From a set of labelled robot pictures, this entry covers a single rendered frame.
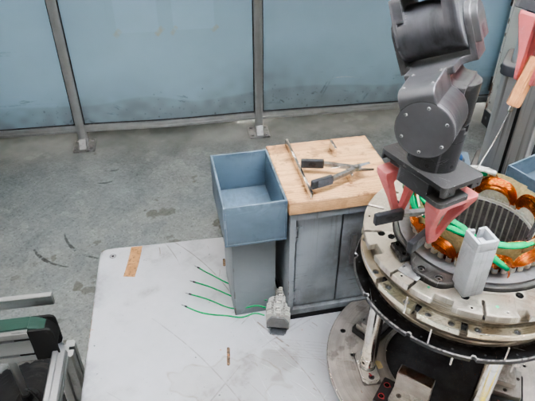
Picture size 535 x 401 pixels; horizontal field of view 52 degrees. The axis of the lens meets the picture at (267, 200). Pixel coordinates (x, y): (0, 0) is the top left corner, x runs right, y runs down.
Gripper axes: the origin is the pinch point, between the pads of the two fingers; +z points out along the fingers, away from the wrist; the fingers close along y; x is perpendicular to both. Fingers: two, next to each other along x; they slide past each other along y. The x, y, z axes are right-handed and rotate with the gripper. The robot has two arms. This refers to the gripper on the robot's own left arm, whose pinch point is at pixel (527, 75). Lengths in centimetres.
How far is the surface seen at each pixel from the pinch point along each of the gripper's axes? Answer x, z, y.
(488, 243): -6.2, 18.2, 6.7
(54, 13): 67, 54, -236
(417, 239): -10.7, 20.6, 0.5
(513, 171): 32.8, 17.8, -4.2
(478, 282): -3.8, 24.0, 7.3
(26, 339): -25, 78, -57
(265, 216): -2.9, 34.9, -27.1
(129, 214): 78, 126, -161
